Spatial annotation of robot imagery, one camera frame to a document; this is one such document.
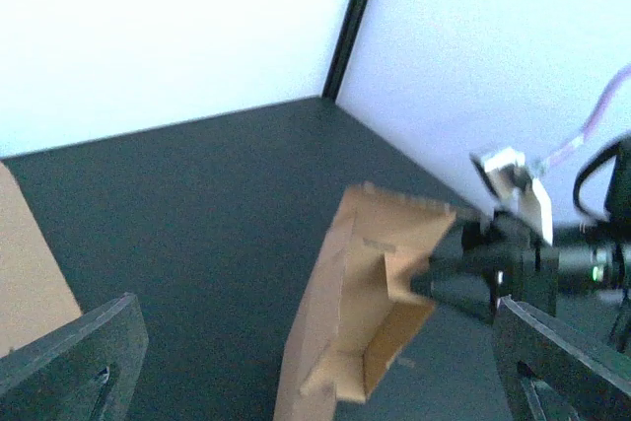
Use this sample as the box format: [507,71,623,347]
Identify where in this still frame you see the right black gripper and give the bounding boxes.
[410,211,559,324]

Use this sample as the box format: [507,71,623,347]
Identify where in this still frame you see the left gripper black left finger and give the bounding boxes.
[1,293,149,420]

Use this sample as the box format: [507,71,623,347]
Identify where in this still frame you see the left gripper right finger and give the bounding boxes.
[493,297,630,420]

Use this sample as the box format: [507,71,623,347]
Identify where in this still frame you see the brown cardboard box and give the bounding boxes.
[273,183,456,420]

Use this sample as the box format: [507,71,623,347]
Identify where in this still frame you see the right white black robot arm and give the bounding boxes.
[408,135,630,353]

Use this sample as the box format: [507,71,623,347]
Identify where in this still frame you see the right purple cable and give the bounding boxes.
[531,63,631,174]

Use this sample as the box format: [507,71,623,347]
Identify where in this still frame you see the right black frame post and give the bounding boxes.
[321,0,369,103]

